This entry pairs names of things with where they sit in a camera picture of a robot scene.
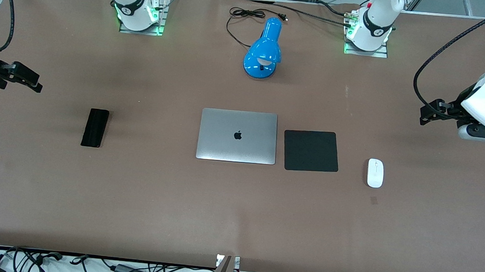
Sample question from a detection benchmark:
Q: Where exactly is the black lamp power cable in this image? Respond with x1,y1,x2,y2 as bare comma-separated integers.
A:
225,7,289,51

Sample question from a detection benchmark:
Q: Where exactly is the silver closed laptop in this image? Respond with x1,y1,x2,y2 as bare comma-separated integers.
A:
195,107,279,166

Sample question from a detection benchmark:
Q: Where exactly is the blue desk lamp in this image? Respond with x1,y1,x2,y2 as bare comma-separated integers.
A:
242,16,284,80

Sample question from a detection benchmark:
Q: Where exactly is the white computer mouse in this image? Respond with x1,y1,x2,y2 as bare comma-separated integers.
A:
366,158,385,189

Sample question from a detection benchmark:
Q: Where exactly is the tangled black cable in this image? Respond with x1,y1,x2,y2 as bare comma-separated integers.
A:
3,245,66,272

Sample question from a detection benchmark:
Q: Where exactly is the thick black base cable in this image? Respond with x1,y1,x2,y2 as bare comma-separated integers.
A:
251,0,355,29

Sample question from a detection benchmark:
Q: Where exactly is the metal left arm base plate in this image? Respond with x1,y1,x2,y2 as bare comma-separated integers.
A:
343,11,391,58

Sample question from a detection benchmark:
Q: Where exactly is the black mouse pad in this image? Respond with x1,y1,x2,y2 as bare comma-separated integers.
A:
281,129,341,174

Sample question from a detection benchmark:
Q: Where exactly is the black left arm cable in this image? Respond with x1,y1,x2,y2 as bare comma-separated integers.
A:
411,0,485,112

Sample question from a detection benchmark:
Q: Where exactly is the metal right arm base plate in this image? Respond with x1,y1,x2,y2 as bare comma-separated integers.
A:
119,0,169,37

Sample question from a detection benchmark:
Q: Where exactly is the black smartphone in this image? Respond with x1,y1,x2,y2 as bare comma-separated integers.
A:
80,108,110,149

